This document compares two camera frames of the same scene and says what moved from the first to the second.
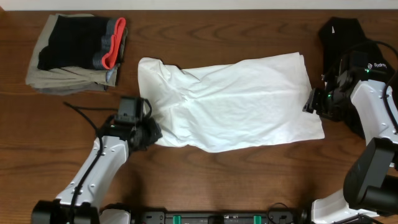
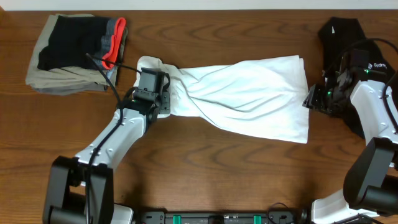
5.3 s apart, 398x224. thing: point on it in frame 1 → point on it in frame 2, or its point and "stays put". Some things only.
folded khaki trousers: x=66 y=80 stays put
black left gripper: x=157 y=135 → x=166 y=107
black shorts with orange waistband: x=84 y=43 stays put
